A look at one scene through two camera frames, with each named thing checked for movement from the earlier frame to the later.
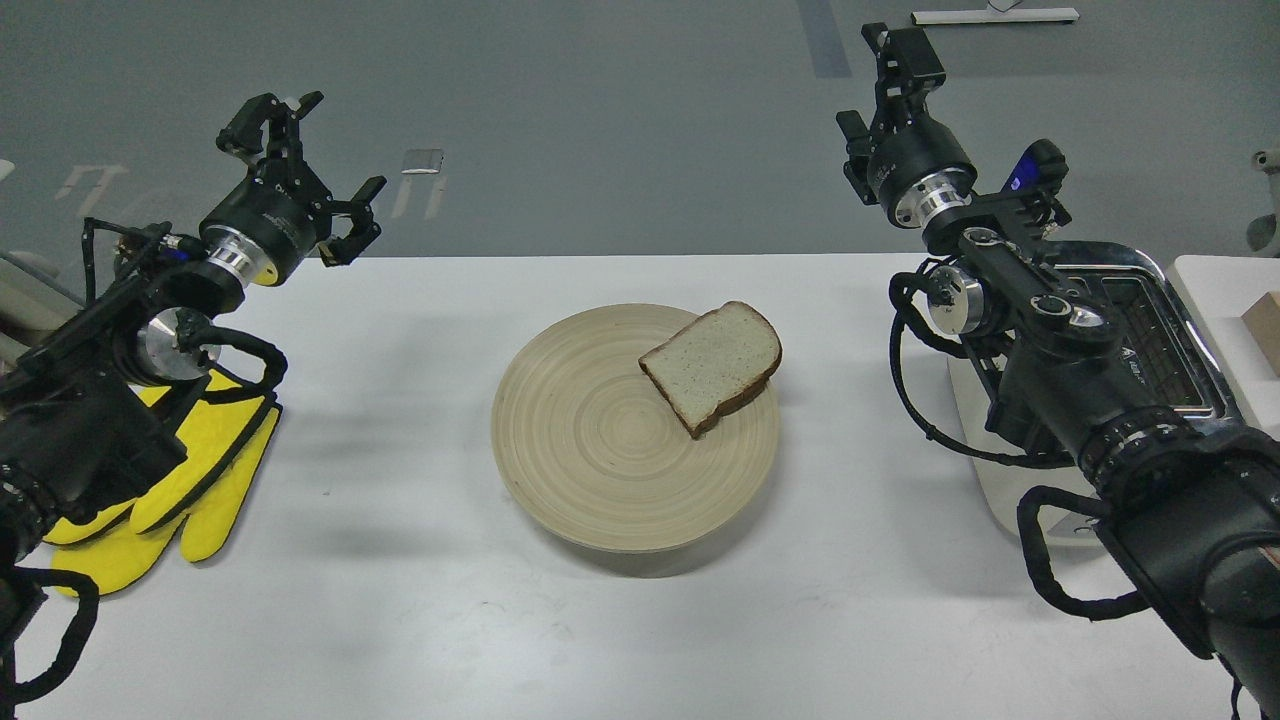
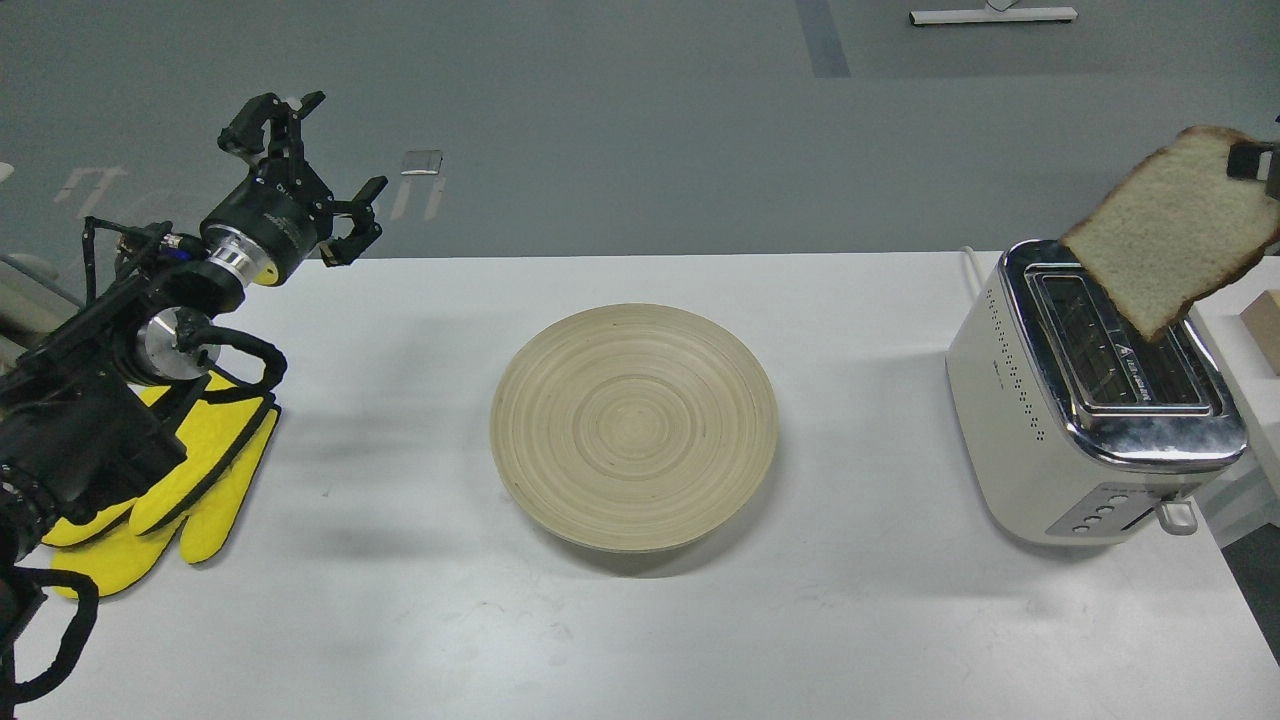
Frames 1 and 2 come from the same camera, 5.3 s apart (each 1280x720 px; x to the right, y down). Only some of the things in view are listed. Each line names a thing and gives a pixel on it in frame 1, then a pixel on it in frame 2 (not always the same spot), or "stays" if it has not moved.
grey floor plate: x=422 y=161 stays
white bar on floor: x=1021 y=14 stays
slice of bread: x=715 y=365 to x=1174 y=229
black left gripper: x=282 y=210 stays
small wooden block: x=1263 y=320 stays
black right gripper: x=915 y=167 to x=1256 y=160
